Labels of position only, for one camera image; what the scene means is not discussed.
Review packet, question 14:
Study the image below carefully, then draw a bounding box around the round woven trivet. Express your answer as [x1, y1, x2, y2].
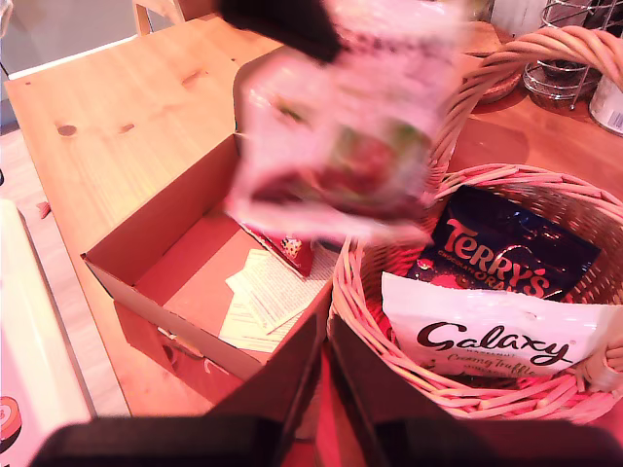
[464, 19, 526, 105]

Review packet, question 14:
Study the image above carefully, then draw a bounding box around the red Maltesers mini bunnies bag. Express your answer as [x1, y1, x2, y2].
[240, 221, 317, 279]

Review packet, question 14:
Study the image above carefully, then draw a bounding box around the brown cardboard box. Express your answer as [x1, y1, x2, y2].
[80, 131, 342, 408]

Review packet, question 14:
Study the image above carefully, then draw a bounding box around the white cabinet top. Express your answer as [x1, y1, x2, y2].
[0, 198, 96, 467]

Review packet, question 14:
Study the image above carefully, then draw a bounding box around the blue Terry's chocolate orange bag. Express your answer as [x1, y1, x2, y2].
[406, 184, 603, 304]

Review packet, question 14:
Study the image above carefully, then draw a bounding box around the printed paper leaflet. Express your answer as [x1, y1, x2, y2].
[224, 247, 317, 335]
[217, 286, 306, 354]

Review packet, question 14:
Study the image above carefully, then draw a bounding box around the wooden chair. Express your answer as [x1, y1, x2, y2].
[130, 0, 220, 38]

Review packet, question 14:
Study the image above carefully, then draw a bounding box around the white Galaxy truffle egg bag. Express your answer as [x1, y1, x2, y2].
[380, 270, 623, 391]
[223, 0, 469, 245]

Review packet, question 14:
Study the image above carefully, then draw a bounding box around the chrome wire utensil holder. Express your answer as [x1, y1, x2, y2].
[523, 0, 623, 114]

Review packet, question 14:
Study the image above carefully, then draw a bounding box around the white Porlex box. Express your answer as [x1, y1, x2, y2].
[489, 0, 546, 39]

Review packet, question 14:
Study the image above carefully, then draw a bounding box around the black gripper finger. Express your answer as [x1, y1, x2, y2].
[328, 315, 455, 440]
[206, 313, 324, 435]
[216, 0, 345, 65]

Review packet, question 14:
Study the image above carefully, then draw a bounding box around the woven wicker basket with handle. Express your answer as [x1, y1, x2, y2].
[326, 23, 623, 425]

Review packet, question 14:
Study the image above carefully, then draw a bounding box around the white canister with red label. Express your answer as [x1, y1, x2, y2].
[587, 75, 623, 138]

